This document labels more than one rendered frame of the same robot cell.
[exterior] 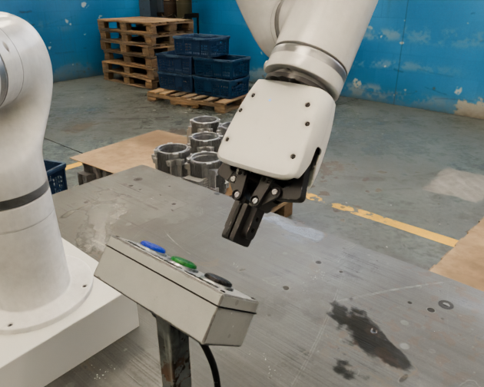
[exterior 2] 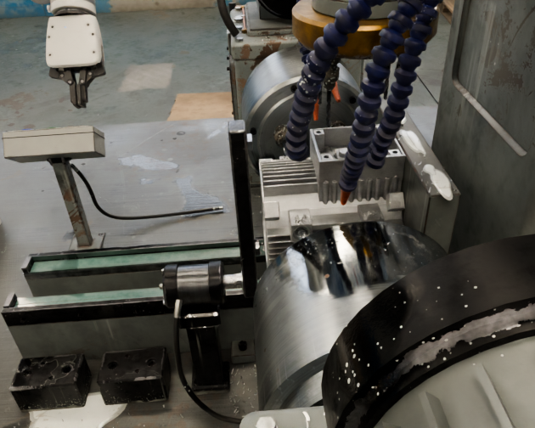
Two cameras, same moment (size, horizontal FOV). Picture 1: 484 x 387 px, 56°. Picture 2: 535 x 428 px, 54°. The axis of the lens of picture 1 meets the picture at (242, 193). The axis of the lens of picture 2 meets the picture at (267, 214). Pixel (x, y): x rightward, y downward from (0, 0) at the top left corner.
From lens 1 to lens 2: 0.68 m
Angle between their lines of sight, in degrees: 37
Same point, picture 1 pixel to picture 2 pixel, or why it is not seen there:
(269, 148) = (78, 52)
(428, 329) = (177, 147)
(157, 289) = (54, 142)
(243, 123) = (55, 43)
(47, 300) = not seen: outside the picture
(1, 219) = not seen: outside the picture
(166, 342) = (63, 176)
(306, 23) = not seen: outside the picture
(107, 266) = (11, 148)
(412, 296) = (161, 136)
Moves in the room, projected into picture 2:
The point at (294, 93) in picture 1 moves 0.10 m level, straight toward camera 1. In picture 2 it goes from (77, 19) to (97, 31)
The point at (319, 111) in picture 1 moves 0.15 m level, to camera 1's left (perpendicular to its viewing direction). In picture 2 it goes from (95, 26) to (18, 46)
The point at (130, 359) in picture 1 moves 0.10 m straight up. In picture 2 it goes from (15, 236) to (0, 199)
